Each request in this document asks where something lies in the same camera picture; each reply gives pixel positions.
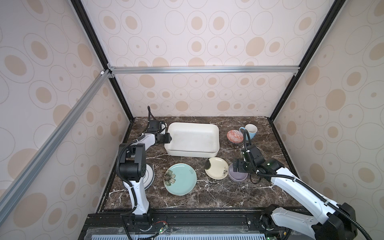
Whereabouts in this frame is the red patterned bowl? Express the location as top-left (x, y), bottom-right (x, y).
top-left (227, 130), bottom-right (244, 144)

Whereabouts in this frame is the green flower plate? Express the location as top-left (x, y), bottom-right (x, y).
top-left (163, 163), bottom-right (197, 196)

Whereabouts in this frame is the aluminium rail left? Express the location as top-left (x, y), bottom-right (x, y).
top-left (1, 69), bottom-right (112, 225)

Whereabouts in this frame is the white ringed plate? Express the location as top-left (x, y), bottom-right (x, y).
top-left (144, 164), bottom-right (155, 190)

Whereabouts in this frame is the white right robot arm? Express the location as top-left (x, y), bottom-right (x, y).
top-left (233, 143), bottom-right (371, 240)

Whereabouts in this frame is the purple bowl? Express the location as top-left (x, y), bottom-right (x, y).
top-left (228, 164), bottom-right (248, 182)

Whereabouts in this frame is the black corner frame post left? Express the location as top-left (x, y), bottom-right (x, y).
top-left (70, 0), bottom-right (134, 122)

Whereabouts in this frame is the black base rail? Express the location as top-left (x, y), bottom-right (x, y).
top-left (78, 209), bottom-right (313, 240)

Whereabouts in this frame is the cream yellow small plate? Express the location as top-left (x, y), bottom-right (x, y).
top-left (204, 157), bottom-right (229, 180)

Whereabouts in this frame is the white plastic bin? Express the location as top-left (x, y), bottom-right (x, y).
top-left (164, 123), bottom-right (220, 158)

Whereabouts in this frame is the aluminium rail back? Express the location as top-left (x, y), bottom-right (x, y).
top-left (110, 66), bottom-right (300, 75)

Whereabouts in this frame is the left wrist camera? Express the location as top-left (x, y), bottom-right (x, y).
top-left (147, 120), bottom-right (167, 134)

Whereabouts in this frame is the aluminium rail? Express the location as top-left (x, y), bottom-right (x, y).
top-left (110, 66), bottom-right (300, 75)
top-left (1, 69), bottom-right (112, 225)

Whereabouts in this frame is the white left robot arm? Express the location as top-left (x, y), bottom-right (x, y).
top-left (116, 133), bottom-right (172, 215)

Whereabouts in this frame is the black corner frame post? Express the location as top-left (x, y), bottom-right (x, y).
top-left (269, 0), bottom-right (347, 123)
top-left (70, 0), bottom-right (134, 122)

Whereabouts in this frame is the black corner frame post right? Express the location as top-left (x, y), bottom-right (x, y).
top-left (269, 0), bottom-right (347, 123)

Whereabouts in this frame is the blue mug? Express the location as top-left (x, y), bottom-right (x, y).
top-left (239, 124), bottom-right (258, 140)

